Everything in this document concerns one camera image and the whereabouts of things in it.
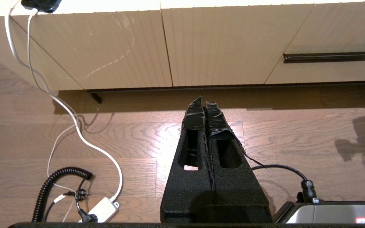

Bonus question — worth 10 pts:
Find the cream drawer with dark handle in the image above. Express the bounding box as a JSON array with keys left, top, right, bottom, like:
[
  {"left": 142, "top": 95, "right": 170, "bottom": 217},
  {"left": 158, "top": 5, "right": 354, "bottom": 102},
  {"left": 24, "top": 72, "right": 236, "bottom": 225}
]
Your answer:
[{"left": 265, "top": 2, "right": 365, "bottom": 85}]

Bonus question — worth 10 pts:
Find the white power adapter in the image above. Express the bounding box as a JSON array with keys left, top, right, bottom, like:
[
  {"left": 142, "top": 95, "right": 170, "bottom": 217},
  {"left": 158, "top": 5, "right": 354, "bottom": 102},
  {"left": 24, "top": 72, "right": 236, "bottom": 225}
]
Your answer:
[{"left": 80, "top": 197, "right": 120, "bottom": 223}]

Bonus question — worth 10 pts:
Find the small black plug cable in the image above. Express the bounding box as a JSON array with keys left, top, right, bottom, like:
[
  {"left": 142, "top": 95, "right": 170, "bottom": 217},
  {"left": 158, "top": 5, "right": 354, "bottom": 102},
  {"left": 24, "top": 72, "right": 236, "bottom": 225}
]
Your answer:
[{"left": 45, "top": 179, "right": 98, "bottom": 223}]

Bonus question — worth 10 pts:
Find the thick white power cable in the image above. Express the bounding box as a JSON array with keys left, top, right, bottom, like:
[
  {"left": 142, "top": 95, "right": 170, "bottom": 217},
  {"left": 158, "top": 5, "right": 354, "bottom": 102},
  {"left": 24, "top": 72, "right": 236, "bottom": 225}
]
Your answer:
[{"left": 4, "top": 0, "right": 123, "bottom": 203}]

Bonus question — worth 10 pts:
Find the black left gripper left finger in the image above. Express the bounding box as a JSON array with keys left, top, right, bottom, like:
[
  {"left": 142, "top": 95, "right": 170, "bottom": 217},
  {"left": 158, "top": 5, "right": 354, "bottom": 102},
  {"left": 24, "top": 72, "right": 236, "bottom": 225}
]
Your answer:
[{"left": 160, "top": 96, "right": 216, "bottom": 223}]

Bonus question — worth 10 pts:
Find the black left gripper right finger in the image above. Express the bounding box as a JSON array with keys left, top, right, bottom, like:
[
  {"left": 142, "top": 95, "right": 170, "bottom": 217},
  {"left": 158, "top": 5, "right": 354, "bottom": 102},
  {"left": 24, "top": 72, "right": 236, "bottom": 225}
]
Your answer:
[{"left": 202, "top": 101, "right": 273, "bottom": 223}]

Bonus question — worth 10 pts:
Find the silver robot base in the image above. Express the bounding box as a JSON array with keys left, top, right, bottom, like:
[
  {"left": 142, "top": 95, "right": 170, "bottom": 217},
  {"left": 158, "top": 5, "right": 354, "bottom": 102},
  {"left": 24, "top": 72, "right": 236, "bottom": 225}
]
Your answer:
[{"left": 273, "top": 200, "right": 365, "bottom": 224}]

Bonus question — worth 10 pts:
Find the black base plug cable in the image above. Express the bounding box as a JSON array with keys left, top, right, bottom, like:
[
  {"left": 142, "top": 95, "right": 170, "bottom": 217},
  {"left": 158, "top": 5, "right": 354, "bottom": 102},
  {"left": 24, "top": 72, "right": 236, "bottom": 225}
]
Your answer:
[{"left": 252, "top": 164, "right": 318, "bottom": 203}]

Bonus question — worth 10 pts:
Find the thin white phone cable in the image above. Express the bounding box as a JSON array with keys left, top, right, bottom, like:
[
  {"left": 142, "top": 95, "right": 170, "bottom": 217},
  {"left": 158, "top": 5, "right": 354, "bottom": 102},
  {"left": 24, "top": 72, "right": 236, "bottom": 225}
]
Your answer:
[{"left": 27, "top": 9, "right": 85, "bottom": 222}]

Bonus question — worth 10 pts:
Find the black smartphone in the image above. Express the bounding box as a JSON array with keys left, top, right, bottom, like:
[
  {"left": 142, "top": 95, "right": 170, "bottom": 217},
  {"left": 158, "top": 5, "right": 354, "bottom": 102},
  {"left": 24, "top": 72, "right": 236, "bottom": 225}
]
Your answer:
[{"left": 20, "top": 0, "right": 62, "bottom": 14}]

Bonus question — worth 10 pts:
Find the long white cabinet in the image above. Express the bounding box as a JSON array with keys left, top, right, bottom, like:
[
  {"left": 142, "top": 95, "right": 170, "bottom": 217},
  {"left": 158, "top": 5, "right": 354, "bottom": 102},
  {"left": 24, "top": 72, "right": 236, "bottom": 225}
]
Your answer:
[{"left": 0, "top": 0, "right": 365, "bottom": 92}]

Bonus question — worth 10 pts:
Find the black coiled cable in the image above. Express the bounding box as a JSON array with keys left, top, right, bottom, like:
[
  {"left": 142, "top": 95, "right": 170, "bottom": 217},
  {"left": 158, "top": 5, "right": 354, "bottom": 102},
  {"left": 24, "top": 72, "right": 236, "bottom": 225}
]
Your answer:
[{"left": 31, "top": 167, "right": 93, "bottom": 222}]

